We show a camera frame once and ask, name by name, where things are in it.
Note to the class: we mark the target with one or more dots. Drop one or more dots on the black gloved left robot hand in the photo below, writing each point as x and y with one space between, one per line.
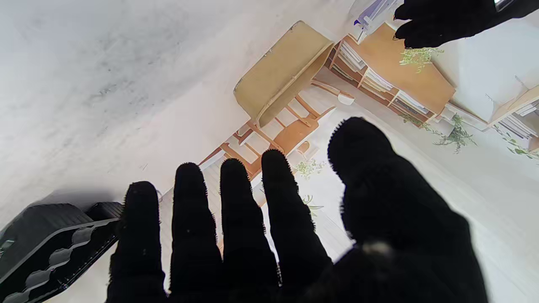
446 21

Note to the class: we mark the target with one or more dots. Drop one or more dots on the printed room scene backdrop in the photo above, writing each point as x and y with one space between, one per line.
421 84

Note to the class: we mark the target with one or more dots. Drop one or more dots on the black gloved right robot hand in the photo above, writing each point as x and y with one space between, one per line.
379 219

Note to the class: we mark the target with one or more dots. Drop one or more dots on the black plastic tray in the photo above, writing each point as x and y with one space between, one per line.
46 240

